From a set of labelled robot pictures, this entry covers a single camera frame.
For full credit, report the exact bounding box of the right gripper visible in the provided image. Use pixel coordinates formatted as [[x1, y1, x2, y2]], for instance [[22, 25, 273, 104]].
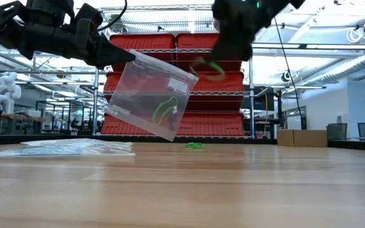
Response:
[[212, 0, 267, 63]]

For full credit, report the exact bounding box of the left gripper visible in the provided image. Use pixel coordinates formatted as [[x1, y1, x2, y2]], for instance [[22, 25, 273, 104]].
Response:
[[17, 4, 136, 70]]

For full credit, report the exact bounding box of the red plastic storage bin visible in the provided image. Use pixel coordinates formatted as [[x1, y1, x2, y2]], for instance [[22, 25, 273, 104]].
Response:
[[109, 33, 176, 73], [176, 32, 243, 73], [103, 71, 183, 112], [99, 111, 174, 137], [172, 111, 246, 137], [182, 71, 245, 112]]

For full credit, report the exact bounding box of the round grey fixture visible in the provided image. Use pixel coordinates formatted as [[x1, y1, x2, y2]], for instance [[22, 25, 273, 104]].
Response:
[[280, 70, 295, 83]]

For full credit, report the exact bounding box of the black equipment rack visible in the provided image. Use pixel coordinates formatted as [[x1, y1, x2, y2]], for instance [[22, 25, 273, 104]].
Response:
[[252, 88, 285, 139]]

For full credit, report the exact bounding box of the brown cardboard box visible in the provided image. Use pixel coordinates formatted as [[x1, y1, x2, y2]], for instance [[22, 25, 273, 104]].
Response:
[[276, 129, 329, 148]]

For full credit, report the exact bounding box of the wooden workbench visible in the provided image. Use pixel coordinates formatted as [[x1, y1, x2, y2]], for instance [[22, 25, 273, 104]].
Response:
[[0, 110, 48, 136]]

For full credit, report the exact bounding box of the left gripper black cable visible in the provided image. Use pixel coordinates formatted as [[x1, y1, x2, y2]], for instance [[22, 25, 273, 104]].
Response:
[[96, 0, 129, 32]]

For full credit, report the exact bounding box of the yellow cable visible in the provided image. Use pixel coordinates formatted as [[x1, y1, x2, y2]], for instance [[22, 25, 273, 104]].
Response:
[[262, 91, 270, 137]]

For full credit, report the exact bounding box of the background black frame workstation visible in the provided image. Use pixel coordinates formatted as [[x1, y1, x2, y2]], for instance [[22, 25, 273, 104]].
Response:
[[35, 100, 95, 136]]

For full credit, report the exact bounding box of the black hanging cable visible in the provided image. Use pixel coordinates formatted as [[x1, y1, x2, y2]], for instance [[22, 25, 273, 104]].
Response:
[[270, 15, 307, 130]]

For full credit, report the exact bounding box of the silver ventilation duct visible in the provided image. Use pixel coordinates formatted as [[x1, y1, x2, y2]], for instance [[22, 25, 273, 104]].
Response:
[[293, 49, 365, 87]]

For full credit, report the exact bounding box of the black aluminium table frame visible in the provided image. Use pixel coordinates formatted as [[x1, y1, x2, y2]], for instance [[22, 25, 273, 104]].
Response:
[[0, 134, 365, 149]]

